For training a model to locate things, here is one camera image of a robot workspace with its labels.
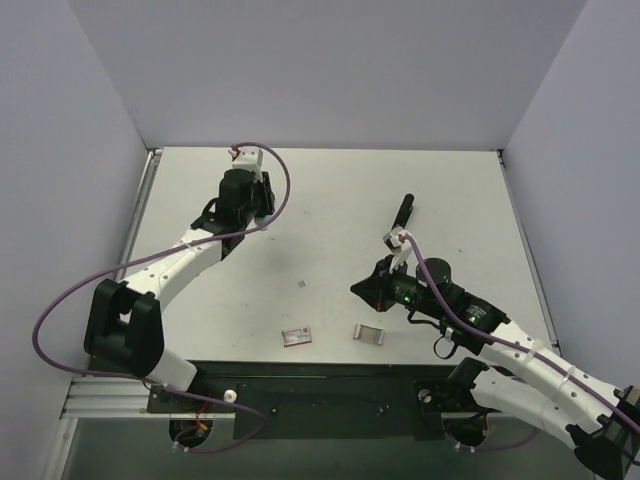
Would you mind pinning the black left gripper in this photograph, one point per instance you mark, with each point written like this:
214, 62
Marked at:
266, 193

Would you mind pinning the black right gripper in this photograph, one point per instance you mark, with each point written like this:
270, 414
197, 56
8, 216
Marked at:
382, 285

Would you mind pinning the light blue white stapler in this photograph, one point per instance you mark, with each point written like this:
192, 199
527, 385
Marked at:
262, 223

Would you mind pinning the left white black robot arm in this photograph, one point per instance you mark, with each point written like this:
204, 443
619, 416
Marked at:
125, 327

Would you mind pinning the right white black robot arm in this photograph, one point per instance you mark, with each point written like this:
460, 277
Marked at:
512, 372

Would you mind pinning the open staple box tray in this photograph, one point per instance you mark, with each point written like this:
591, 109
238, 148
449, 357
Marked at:
369, 335

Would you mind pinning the red white staple box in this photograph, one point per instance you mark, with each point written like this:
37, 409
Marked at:
296, 336

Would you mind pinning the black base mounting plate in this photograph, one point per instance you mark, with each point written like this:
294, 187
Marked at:
312, 401

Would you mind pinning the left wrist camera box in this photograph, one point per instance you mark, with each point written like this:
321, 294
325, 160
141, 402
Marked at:
248, 158

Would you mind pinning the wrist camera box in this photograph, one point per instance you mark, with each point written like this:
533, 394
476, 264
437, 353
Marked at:
248, 158
400, 247

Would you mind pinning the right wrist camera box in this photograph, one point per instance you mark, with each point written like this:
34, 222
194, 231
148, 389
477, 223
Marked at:
400, 247

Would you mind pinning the aluminium frame rail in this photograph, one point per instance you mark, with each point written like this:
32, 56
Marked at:
106, 398

